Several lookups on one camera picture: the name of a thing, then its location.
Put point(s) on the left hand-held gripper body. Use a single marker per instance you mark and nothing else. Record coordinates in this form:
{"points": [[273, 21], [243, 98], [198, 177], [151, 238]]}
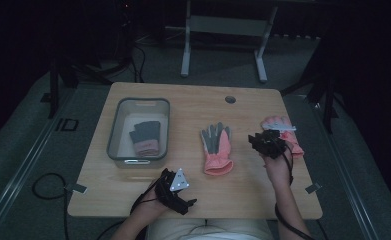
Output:
{"points": [[178, 181]]}

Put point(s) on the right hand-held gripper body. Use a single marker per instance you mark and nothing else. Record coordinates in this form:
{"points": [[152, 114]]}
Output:
{"points": [[273, 143]]}

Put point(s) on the pink padded glove grey palm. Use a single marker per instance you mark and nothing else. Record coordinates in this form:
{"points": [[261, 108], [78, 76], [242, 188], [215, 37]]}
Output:
{"points": [[216, 150]]}

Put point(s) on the grey knit glove pink cuff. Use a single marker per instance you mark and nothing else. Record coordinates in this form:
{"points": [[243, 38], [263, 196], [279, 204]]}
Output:
{"points": [[147, 153]]}

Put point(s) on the grey knit glove label patch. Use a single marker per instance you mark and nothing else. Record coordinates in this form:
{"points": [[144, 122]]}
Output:
{"points": [[146, 131]]}

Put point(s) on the grey plastic storage bin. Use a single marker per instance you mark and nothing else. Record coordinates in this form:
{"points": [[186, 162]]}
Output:
{"points": [[139, 110]]}

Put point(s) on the person's right hand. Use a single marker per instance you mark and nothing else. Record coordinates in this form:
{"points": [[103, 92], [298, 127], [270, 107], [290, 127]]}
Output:
{"points": [[278, 168]]}

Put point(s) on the person's left hand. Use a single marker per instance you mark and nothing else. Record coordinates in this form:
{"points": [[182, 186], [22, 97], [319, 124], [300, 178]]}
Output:
{"points": [[151, 206]]}

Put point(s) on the person's light trousers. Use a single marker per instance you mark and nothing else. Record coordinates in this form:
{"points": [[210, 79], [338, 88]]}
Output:
{"points": [[209, 230]]}

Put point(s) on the black equipment stand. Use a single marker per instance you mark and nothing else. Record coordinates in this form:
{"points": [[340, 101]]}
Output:
{"points": [[326, 96], [54, 90]]}

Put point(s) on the metal table edge bracket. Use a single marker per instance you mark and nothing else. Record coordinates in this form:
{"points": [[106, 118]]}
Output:
{"points": [[78, 189], [313, 188]]}

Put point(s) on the white metal table frame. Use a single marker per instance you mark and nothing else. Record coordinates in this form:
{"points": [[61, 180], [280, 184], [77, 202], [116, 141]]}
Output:
{"points": [[229, 25]]}

